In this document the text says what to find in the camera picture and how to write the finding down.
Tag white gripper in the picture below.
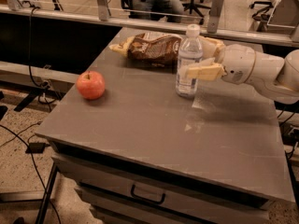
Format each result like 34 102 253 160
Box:
185 35 256 84

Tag clear blue-labelled plastic bottle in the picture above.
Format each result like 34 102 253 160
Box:
176 24 203 98

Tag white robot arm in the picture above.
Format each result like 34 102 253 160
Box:
178 35 299 105

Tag brown chip bag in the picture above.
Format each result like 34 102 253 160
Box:
109 32 182 66

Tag person in jeans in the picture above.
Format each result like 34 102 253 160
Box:
132 0 184 23

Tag red apple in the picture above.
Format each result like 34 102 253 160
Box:
76 71 106 100

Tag grey drawer cabinet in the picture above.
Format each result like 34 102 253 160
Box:
52 142 268 224

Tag black power adapter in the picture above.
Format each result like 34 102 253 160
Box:
26 142 46 154

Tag metal railing frame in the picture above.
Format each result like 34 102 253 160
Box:
1 0 299 48

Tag black drawer handle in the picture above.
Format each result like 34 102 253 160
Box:
130 184 166 205

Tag black hanging cable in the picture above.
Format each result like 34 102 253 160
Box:
27 6 64 105

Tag black floor cable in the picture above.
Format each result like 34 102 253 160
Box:
0 120 63 224

